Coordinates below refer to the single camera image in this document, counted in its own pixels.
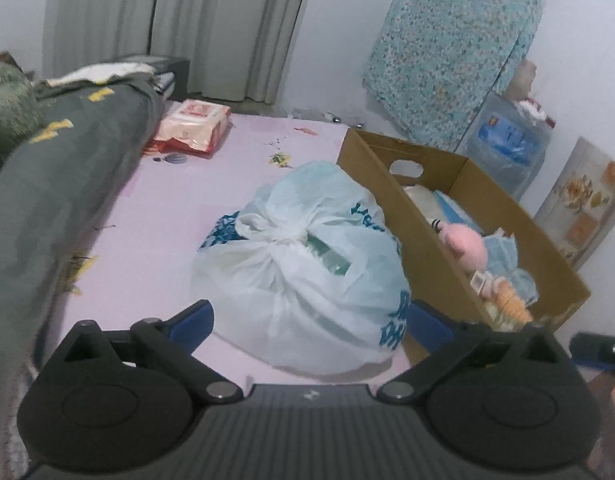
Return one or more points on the grey curtain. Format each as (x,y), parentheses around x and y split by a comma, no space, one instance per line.
(187,25)

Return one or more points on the green floral pillow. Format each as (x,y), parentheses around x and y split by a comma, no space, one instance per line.
(7,100)

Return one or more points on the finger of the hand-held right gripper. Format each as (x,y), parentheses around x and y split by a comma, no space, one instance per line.
(595,347)

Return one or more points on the teal floral cloth cover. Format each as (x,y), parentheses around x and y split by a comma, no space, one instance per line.
(447,45)

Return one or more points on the red white tissue pack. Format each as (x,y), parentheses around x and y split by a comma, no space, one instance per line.
(192,127)

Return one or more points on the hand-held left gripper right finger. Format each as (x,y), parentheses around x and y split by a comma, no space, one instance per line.
(428,321)

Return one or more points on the pink plush toy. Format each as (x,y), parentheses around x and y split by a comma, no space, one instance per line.
(462,245)

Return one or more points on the blue white cotton pack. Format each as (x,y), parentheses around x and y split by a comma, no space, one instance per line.
(457,212)

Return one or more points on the floral picture board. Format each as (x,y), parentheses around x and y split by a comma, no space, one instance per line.
(582,205)

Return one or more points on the pink bed sheet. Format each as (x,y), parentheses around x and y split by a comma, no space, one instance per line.
(152,230)

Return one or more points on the dark grey yellow-print blanket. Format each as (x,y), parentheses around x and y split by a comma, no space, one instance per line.
(47,200)

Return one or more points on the orange white striped cloth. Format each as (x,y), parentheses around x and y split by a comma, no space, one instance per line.
(512,305)

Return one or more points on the light blue towel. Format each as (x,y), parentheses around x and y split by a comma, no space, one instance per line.
(507,260)

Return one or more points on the brown cardboard box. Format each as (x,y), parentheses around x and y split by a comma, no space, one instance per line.
(417,240)

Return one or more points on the dark nightstand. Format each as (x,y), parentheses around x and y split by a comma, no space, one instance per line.
(177,77)

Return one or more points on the white tied plastic bag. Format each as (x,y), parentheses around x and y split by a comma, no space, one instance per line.
(297,285)

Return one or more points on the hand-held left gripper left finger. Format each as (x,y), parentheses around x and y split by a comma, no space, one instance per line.
(192,321)

